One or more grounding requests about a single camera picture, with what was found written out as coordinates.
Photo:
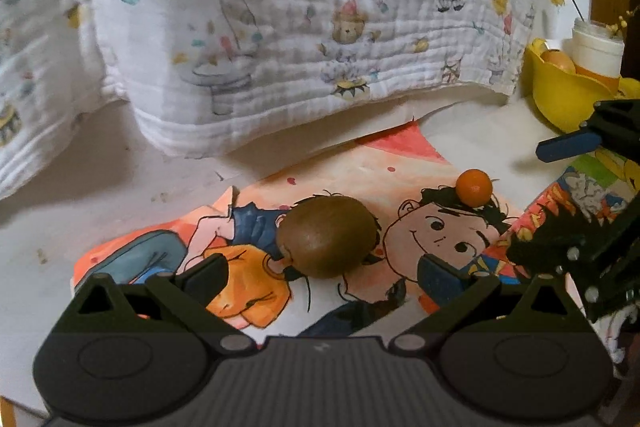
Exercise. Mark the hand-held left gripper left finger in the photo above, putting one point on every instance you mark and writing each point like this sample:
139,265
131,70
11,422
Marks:
210,278

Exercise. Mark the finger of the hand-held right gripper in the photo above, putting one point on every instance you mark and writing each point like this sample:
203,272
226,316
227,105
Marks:
567,147
607,267

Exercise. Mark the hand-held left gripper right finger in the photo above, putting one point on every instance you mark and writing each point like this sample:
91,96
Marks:
440,281

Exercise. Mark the yellow plastic bowl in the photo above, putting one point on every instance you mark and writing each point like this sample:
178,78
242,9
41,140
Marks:
555,102

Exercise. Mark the brown kiwi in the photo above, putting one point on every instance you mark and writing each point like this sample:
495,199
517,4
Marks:
325,237

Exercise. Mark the tan round fruit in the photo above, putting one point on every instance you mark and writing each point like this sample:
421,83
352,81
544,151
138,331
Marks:
559,62

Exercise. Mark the white and orange jar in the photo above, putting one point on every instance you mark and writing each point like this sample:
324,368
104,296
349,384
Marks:
595,54

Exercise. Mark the small orange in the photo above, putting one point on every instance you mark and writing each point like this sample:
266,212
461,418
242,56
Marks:
474,187

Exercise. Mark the cartoon drawing mat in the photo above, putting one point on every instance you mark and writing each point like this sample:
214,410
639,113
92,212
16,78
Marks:
350,167

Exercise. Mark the white printed blanket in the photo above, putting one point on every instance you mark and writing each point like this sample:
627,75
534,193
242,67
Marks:
300,32

